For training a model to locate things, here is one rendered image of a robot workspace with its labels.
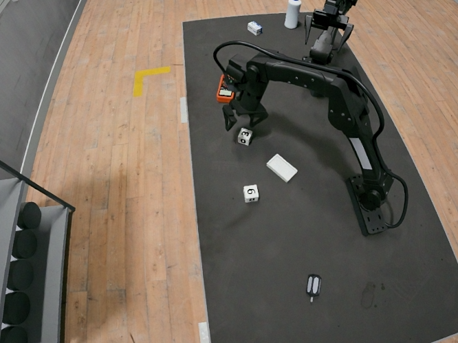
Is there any white bottle with blue cap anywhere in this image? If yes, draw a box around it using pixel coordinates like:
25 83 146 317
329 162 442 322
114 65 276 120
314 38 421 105
285 0 301 29

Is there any small white cardboard box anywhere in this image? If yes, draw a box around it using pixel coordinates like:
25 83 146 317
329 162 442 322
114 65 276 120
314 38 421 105
248 21 262 35

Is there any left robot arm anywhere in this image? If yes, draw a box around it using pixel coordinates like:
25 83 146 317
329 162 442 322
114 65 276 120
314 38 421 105
226 52 394 234

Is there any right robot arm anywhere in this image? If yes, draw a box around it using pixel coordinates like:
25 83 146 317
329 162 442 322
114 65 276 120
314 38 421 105
302 0 358 66

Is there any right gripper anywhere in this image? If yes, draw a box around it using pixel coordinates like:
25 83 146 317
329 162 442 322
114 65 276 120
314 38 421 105
305 0 354 54

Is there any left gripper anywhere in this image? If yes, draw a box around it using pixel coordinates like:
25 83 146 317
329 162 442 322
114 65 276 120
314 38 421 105
222 80 268 132

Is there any white number cube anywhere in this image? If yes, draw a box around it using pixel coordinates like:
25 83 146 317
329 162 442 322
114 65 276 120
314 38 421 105
238 128 252 145
243 185 259 202

